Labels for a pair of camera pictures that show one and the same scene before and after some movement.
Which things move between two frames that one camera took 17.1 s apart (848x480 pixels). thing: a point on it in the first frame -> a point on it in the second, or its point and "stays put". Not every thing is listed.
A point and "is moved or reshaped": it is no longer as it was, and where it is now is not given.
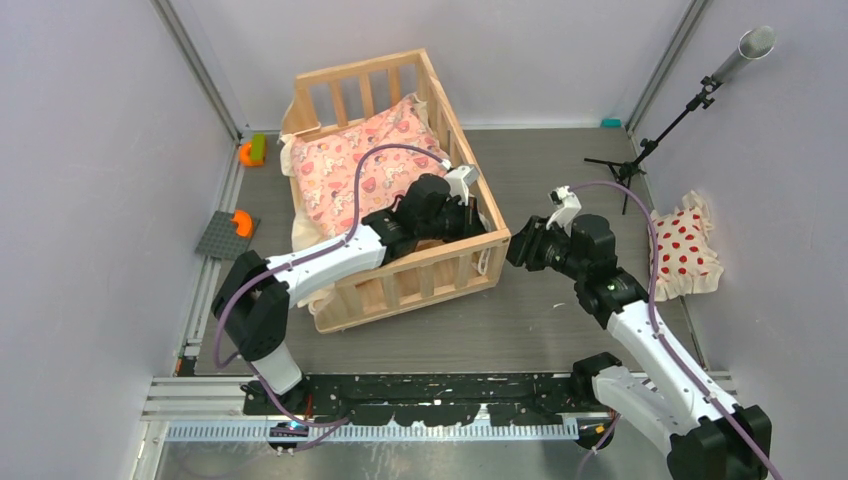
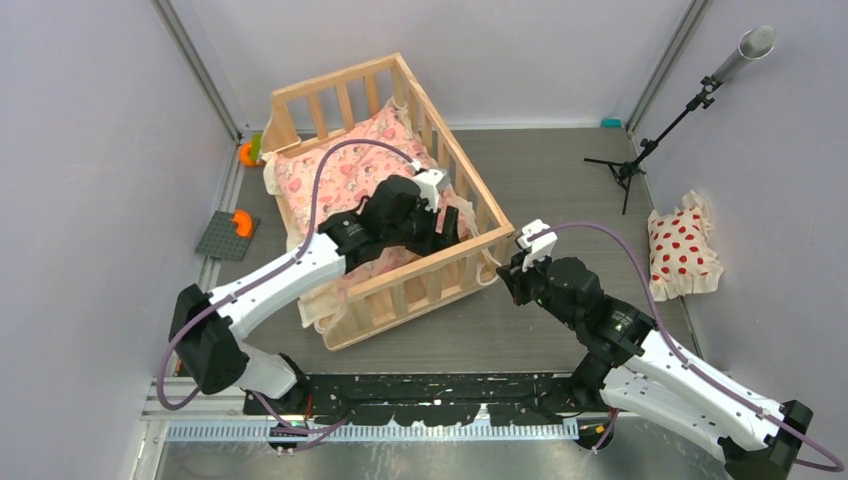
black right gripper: [525, 245] -> [515, 278]
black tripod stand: [756, 43] stays put
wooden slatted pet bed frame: [357, 88] is moved or reshaped
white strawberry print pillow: [688, 263] stays put
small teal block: [611, 123] stays put
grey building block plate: [221, 240] stays put
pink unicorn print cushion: [322, 168] is moved or reshaped
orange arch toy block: [244, 222] stays put
